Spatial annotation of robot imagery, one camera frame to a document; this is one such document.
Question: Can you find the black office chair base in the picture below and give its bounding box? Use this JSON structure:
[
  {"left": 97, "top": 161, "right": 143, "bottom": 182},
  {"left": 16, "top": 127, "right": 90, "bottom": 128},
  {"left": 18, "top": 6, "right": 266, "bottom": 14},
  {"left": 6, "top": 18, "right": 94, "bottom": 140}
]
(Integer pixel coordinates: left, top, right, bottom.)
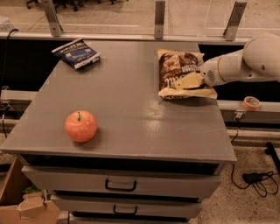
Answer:
[{"left": 25, "top": 0, "right": 130, "bottom": 12}]

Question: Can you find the grey drawer cabinet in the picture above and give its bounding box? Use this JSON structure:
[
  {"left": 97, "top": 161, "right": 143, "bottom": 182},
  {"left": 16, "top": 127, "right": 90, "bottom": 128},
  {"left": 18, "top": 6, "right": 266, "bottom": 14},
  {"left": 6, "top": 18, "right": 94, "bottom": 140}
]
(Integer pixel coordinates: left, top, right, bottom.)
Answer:
[{"left": 3, "top": 41, "right": 235, "bottom": 224}]

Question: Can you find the middle metal bracket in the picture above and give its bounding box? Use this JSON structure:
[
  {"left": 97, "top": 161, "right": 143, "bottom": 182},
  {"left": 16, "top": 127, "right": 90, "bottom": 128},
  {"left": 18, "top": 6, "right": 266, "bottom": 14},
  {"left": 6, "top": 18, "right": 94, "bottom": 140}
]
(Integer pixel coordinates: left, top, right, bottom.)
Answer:
[{"left": 154, "top": 0, "right": 165, "bottom": 39}]

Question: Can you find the metal bracket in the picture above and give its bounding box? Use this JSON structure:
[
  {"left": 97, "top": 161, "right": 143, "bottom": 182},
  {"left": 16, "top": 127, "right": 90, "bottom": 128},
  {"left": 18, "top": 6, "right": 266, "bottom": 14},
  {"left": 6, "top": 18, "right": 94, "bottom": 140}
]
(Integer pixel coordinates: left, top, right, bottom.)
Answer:
[
  {"left": 154, "top": 0, "right": 165, "bottom": 39},
  {"left": 223, "top": 0, "right": 247, "bottom": 41},
  {"left": 42, "top": 0, "right": 62, "bottom": 37}
]

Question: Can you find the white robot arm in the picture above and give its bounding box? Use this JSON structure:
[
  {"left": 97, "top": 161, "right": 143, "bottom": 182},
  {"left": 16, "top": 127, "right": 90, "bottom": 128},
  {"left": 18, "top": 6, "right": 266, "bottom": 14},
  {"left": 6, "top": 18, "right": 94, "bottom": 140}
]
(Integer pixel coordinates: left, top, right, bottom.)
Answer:
[{"left": 171, "top": 33, "right": 280, "bottom": 89}]

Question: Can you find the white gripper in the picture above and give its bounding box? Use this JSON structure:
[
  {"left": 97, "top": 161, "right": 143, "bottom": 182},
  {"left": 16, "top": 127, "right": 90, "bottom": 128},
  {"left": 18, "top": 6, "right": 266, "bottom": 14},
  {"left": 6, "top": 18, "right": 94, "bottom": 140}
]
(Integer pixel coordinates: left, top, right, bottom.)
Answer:
[{"left": 171, "top": 57, "right": 225, "bottom": 89}]

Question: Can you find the red apple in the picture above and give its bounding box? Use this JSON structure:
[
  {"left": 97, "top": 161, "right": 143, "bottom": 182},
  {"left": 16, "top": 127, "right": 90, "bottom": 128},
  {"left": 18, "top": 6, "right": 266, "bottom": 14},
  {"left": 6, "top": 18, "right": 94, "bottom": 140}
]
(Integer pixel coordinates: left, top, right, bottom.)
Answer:
[{"left": 64, "top": 110, "right": 97, "bottom": 143}]

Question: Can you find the metal rail behind table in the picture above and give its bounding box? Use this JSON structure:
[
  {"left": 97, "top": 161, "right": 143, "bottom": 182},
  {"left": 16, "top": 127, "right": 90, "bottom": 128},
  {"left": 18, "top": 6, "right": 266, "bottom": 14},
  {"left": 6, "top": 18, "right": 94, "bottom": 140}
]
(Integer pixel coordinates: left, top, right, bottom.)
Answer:
[{"left": 10, "top": 31, "right": 250, "bottom": 46}]

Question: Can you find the left metal bracket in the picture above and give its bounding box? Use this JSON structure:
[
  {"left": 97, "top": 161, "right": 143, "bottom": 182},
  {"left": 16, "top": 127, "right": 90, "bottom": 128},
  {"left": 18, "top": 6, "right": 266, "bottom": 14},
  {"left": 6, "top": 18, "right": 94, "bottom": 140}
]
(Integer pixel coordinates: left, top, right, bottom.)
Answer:
[{"left": 42, "top": 0, "right": 62, "bottom": 37}]

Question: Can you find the grey drawer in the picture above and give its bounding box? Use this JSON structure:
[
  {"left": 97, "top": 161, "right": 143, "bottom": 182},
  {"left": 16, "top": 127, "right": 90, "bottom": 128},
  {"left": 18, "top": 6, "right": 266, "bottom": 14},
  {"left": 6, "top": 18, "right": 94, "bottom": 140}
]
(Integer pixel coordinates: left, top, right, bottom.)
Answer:
[
  {"left": 52, "top": 195, "right": 202, "bottom": 219},
  {"left": 22, "top": 165, "right": 221, "bottom": 199}
]

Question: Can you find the black drawer handle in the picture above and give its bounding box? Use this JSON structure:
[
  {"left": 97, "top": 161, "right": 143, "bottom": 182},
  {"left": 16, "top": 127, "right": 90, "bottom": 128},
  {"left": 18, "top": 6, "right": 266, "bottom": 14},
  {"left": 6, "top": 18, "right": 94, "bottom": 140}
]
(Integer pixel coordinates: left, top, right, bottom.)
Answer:
[
  {"left": 113, "top": 205, "right": 138, "bottom": 215},
  {"left": 104, "top": 179, "right": 137, "bottom": 193}
]

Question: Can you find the black power adapter with cable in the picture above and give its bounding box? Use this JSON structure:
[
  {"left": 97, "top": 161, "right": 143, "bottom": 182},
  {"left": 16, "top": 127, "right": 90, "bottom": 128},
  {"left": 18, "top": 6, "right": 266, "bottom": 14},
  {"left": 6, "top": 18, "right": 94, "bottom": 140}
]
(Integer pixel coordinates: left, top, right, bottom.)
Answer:
[{"left": 230, "top": 165, "right": 279, "bottom": 198}]

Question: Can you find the right metal bracket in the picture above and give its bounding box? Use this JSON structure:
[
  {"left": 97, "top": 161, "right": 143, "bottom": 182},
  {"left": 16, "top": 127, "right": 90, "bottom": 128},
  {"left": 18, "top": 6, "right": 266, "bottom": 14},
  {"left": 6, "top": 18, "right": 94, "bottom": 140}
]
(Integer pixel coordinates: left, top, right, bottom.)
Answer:
[{"left": 223, "top": 0, "right": 247, "bottom": 41}]

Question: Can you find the brown sea salt chip bag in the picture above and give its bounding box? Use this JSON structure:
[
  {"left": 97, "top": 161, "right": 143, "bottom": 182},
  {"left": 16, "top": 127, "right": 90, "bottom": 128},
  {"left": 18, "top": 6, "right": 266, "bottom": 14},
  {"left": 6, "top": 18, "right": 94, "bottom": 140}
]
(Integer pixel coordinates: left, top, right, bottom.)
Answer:
[{"left": 157, "top": 49, "right": 217, "bottom": 100}]

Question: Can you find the black cable at left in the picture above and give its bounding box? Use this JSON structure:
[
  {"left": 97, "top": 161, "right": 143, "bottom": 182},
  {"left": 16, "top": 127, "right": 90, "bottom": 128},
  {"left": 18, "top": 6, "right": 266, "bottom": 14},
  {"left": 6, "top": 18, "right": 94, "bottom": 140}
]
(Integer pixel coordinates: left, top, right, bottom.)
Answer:
[{"left": 0, "top": 28, "right": 19, "bottom": 139}]

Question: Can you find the top grey drawer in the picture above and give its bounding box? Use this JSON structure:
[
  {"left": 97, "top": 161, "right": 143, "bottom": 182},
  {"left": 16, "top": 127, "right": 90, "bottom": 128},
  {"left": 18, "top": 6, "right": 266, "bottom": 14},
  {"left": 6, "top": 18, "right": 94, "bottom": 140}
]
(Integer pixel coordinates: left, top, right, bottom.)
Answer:
[{"left": 22, "top": 165, "right": 221, "bottom": 199}]

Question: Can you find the black top drawer handle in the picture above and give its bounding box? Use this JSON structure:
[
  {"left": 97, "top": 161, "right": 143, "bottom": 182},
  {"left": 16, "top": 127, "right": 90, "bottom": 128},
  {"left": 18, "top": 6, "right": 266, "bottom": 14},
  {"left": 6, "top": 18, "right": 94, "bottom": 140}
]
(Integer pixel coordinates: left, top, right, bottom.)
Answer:
[{"left": 104, "top": 179, "right": 137, "bottom": 193}]

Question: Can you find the cardboard box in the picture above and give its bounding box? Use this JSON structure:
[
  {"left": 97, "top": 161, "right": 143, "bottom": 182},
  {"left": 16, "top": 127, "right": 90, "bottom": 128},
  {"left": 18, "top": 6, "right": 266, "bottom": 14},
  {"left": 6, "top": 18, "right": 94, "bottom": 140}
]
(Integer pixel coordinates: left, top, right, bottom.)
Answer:
[{"left": 0, "top": 158, "right": 60, "bottom": 224}]

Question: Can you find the blue chip bag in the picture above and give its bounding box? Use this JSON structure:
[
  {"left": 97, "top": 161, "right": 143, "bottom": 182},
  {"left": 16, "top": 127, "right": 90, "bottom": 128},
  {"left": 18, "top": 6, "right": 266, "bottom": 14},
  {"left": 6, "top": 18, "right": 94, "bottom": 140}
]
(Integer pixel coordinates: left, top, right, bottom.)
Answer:
[{"left": 52, "top": 38, "right": 101, "bottom": 69}]

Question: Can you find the orange tape roll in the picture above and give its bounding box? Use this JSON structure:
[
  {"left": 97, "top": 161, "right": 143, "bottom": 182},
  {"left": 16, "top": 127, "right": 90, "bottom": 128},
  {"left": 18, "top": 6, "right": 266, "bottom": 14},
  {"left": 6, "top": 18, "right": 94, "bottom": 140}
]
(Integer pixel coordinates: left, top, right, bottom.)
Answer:
[{"left": 242, "top": 96, "right": 261, "bottom": 111}]

